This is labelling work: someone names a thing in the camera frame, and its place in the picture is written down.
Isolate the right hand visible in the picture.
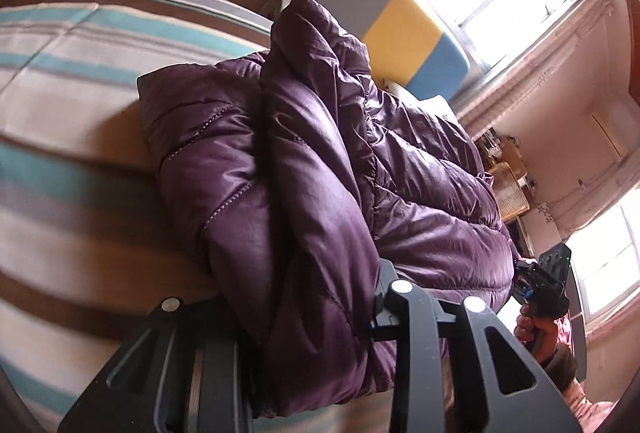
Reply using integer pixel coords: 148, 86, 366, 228
513, 305, 559, 364

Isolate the grey yellow blue armchair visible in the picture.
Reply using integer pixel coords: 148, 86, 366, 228
278, 0, 474, 102

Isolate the purple quilted down jacket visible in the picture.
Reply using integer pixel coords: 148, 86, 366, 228
138, 0, 518, 417

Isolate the white printed cushion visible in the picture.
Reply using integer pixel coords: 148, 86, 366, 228
383, 78, 458, 123

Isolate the striped bed cover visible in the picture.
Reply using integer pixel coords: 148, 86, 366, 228
0, 0, 392, 433

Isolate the wicker wooden chair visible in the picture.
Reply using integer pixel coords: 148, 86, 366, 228
488, 161, 530, 223

